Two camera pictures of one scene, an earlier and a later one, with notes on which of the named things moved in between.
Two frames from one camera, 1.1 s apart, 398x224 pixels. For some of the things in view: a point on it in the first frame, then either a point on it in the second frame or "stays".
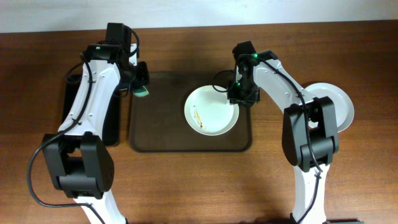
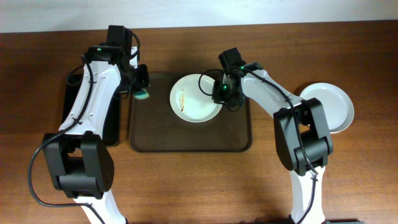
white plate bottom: (344, 106) stays
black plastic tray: (111, 132) stays
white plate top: (209, 112) to (191, 98)
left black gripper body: (142, 78) stays
